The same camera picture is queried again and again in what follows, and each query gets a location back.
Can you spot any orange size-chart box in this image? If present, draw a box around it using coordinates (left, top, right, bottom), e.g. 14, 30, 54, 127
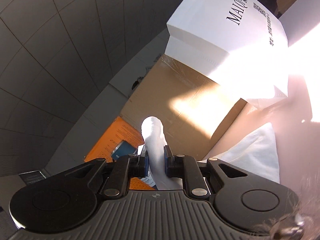
84, 115, 157, 190

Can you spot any brown cardboard box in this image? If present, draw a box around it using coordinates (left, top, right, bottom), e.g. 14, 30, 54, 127
120, 55, 247, 160

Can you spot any white folded cloth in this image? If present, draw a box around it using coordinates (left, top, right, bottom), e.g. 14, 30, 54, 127
215, 122, 280, 183

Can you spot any dark blue vacuum bottle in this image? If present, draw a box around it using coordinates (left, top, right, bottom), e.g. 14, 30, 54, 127
111, 140, 137, 161

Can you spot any white paper box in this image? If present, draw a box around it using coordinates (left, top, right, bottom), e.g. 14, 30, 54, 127
165, 0, 289, 109

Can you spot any white black-trimmed t-shirt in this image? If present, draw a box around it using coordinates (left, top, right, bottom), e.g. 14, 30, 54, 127
141, 116, 183, 190

